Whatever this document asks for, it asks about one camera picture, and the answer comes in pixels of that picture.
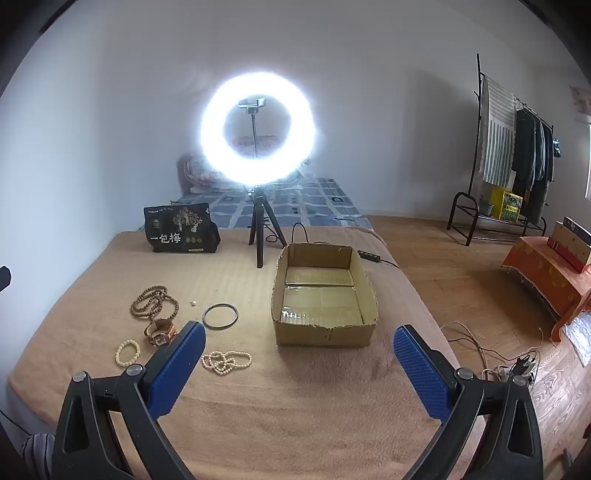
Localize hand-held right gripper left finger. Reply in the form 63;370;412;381
52;320;207;480

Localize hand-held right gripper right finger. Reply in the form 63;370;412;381
393;324;544;480

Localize wristwatch with red strap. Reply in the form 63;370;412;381
144;318;178;347

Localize white pearl necklace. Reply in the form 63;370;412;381
202;351;253;376

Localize blue bangle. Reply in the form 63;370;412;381
202;303;239;330

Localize cream bead bracelet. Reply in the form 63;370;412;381
115;339;140;367

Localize brown wooden bead necklace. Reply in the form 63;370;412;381
130;285;180;319

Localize cardboard box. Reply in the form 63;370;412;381
270;243;379;348

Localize white power strip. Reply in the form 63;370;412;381
482;351;541;386

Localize brown blanket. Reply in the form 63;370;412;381
7;226;485;480

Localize black snack bag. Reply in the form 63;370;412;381
143;205;221;254

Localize orange cloth covered table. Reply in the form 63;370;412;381
502;235;591;343

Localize black tripod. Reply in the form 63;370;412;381
248;185;288;269

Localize clear plastic bag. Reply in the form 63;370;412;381
561;313;591;367

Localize person's striped clothing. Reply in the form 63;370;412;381
21;431;57;480

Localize yellow box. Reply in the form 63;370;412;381
490;186;524;223

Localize red box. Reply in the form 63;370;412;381
548;236;591;274

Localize blue checkered bed sheet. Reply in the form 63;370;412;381
171;175;374;230

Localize folded floral quilt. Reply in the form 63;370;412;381
178;135;315;195

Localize beige box with dark lid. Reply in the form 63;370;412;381
551;217;591;266

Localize black metal clothes rack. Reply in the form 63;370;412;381
446;53;555;247

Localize dark hanging clothes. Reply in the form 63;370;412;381
510;108;561;223

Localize striped towel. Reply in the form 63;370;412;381
478;75;517;185

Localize phone holder on pole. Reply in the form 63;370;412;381
239;97;269;160

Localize floor cables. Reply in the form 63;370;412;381
438;320;546;384

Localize black ring light cable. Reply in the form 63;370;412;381
265;223;402;269

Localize wall poster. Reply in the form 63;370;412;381
570;85;591;123

